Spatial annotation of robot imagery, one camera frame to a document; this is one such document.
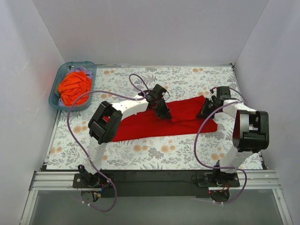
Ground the red t shirt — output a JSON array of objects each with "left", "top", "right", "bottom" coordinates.
[{"left": 113, "top": 96, "right": 205, "bottom": 142}]

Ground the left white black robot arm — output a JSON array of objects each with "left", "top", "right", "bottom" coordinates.
[{"left": 78, "top": 84, "right": 172, "bottom": 187}]

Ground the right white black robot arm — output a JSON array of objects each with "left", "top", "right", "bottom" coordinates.
[{"left": 196, "top": 86, "right": 270, "bottom": 187}]

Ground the floral table mat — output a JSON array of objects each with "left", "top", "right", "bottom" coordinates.
[{"left": 45, "top": 65, "right": 262, "bottom": 171}]

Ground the teal plastic bin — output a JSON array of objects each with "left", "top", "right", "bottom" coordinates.
[{"left": 49, "top": 61, "right": 97, "bottom": 111}]

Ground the orange t shirt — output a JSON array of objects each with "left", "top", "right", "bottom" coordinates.
[{"left": 58, "top": 71, "right": 93, "bottom": 106}]

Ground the aluminium frame rail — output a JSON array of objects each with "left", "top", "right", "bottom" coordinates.
[{"left": 21, "top": 170, "right": 293, "bottom": 225}]

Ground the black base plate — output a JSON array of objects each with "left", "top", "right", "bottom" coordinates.
[{"left": 73, "top": 169, "right": 240, "bottom": 201}]

